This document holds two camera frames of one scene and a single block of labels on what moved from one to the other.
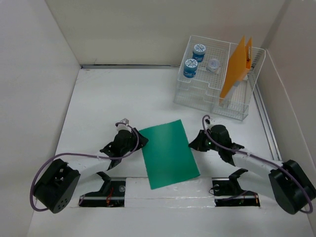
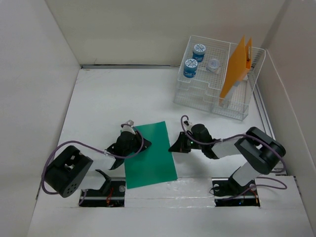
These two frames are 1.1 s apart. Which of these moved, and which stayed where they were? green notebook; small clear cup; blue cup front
Moved: green notebook
Stayed: small clear cup; blue cup front
